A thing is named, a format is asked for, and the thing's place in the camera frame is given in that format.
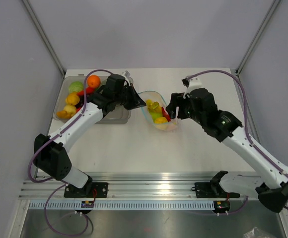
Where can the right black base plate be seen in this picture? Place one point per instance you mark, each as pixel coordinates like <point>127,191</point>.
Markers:
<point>209,190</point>

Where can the yellow lemon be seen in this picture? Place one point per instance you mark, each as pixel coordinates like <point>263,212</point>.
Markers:
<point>72,99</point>

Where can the aluminium mounting rail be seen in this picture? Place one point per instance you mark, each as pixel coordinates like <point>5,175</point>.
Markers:
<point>129,186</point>

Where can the clear plastic food bin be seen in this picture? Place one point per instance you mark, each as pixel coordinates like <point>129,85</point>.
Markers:
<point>118,115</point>

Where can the left aluminium frame post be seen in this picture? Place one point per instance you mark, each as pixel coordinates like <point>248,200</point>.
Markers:
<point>43,36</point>

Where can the white slotted cable duct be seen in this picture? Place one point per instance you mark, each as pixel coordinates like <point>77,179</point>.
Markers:
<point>123,205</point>

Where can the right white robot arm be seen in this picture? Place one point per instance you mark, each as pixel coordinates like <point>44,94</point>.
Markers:
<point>273,192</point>

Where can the green apple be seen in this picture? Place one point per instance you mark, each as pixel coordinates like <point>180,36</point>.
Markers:
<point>155,115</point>

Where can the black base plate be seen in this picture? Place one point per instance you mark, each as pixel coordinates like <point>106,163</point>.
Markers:
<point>94,189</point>
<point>209,190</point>

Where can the yellow bell pepper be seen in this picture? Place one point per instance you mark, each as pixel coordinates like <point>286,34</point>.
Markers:
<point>161,123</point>

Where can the yellow pear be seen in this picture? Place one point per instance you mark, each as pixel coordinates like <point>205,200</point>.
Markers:
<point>70,110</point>

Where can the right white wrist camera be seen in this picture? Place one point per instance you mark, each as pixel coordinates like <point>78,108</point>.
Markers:
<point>192,84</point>

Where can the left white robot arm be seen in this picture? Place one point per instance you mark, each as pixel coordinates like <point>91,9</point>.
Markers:
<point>51,151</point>

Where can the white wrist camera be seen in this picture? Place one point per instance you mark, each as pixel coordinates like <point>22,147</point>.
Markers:
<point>192,84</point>
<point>127,77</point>

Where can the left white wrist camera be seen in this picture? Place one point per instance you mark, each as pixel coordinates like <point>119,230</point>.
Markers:
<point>127,77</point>

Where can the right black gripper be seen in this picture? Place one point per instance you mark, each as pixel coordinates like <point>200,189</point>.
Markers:
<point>177,99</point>

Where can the clear zip top bag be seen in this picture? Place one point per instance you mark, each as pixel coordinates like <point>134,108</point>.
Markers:
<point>155,97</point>

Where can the orange fruit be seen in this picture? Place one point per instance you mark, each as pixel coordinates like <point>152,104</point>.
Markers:
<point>93,81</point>

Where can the orange tangerine piece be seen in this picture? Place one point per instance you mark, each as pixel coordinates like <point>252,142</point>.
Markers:
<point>63,114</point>

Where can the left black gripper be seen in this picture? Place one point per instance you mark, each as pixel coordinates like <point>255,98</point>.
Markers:
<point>134,103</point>

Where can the green cabbage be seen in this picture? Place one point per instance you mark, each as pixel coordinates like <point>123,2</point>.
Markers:
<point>76,87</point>

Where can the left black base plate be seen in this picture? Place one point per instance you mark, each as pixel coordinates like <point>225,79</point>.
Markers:
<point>94,189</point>

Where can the crumpled plastic bag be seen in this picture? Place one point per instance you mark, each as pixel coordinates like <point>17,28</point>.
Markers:
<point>257,233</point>

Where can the pink peach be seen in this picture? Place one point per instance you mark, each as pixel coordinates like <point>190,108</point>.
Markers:
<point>171,126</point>

